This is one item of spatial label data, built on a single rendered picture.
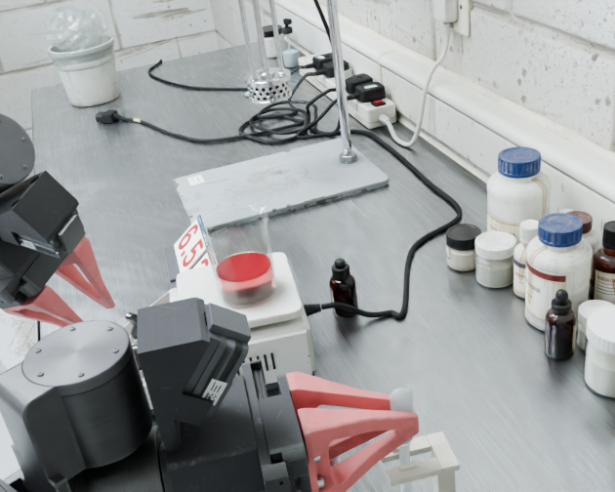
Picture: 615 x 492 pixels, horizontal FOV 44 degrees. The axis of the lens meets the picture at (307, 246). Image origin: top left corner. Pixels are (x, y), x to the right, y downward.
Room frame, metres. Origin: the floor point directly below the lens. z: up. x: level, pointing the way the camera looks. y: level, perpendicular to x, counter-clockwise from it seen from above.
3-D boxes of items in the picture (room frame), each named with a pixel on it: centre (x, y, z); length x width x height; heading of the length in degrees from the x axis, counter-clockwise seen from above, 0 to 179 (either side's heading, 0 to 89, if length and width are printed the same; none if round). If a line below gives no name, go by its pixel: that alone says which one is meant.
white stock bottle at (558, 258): (0.64, -0.25, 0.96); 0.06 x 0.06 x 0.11
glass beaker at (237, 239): (0.64, 0.06, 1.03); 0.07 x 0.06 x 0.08; 134
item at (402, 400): (0.35, -0.04, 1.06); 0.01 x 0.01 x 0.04; 7
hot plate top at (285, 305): (0.65, 0.08, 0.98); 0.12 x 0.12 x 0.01; 6
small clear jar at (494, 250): (0.73, -0.21, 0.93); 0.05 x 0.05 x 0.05
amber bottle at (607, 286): (0.65, -0.31, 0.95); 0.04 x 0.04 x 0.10
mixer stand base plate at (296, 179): (1.07, 0.03, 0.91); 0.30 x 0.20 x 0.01; 105
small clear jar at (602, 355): (0.53, -0.27, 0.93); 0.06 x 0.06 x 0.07
